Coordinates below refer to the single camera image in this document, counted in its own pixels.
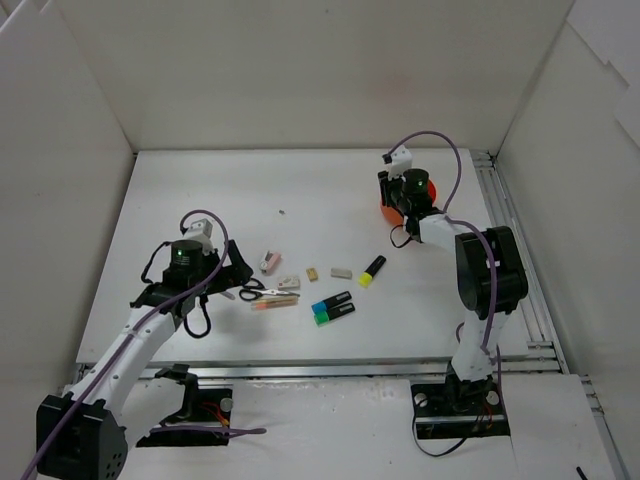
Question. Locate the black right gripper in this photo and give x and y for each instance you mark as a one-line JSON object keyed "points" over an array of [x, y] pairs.
{"points": [[385, 187]]}

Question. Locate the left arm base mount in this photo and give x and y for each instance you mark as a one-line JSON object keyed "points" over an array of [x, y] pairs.
{"points": [[202, 406]]}

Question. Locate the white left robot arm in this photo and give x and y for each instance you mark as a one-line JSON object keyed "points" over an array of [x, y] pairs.
{"points": [[88, 432]]}

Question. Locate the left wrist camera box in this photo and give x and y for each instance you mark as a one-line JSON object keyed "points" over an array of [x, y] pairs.
{"points": [[200, 231]]}

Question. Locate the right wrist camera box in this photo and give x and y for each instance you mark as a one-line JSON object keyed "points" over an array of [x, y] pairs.
{"points": [[397, 162]]}

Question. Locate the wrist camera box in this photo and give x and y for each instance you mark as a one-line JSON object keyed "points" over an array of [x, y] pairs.
{"points": [[397, 162], [200, 231]]}

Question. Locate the white staples box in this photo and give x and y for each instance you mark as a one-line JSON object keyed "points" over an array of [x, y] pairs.
{"points": [[289, 282]]}

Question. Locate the aluminium rail frame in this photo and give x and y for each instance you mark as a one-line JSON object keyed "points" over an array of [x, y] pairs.
{"points": [[333, 401]]}

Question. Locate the orange slim highlighter pen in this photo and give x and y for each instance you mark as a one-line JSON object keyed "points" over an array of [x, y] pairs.
{"points": [[272, 305]]}

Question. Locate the grey white eraser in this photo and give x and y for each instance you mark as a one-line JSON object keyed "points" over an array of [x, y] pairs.
{"points": [[341, 273]]}

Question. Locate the blue capped black highlighter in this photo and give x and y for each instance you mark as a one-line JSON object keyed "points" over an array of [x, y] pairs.
{"points": [[331, 302]]}

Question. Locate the yellow slim highlighter pen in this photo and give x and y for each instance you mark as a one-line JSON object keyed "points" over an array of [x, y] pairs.
{"points": [[275, 300]]}

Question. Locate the black handled scissors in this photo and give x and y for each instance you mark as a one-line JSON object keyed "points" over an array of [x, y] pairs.
{"points": [[254, 289]]}

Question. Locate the green capped black highlighter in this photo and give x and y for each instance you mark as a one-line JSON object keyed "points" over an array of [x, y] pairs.
{"points": [[334, 313]]}

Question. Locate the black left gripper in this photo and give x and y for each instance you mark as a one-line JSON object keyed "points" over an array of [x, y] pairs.
{"points": [[226, 270]]}

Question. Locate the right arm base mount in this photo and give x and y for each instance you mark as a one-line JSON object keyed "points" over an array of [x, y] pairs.
{"points": [[439, 417]]}

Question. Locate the yellow capped black highlighter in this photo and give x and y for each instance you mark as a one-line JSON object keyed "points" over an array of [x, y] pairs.
{"points": [[366, 278]]}

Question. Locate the tan eraser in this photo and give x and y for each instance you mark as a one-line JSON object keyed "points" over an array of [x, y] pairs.
{"points": [[312, 274]]}

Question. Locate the pink white mini stapler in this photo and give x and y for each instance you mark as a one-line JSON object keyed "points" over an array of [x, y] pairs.
{"points": [[269, 262]]}

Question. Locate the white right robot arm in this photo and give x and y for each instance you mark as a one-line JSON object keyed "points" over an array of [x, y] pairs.
{"points": [[490, 276]]}

